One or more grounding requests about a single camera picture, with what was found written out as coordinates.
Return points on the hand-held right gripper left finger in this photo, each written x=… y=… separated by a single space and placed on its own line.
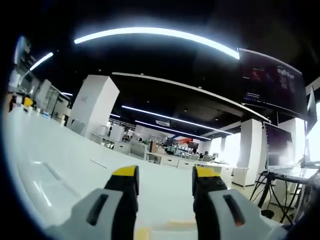
x=100 y=215

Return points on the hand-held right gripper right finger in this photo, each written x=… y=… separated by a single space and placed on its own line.
x=225 y=217

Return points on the white plastic storage box lid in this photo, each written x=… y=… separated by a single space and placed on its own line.
x=50 y=197

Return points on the narrow white square pillar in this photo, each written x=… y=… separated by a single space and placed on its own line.
x=251 y=147

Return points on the row of white office desks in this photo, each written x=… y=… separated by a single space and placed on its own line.
x=172 y=160

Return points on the black-framed equipment desk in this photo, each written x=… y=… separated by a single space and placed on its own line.
x=297 y=175

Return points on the small dark desk monitor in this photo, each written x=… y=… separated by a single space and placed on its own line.
x=278 y=145

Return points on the wide white square pillar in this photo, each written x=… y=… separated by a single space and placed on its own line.
x=93 y=105

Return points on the thin ceiling light strip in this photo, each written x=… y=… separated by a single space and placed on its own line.
x=175 y=118

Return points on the yellow container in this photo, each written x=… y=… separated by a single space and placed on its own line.
x=28 y=101

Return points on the short ceiling light strip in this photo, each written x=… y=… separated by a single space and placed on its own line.
x=41 y=61

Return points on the long curved ceiling light strip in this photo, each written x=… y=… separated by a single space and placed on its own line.
x=155 y=31

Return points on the large dark wall monitor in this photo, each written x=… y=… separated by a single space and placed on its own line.
x=272 y=82

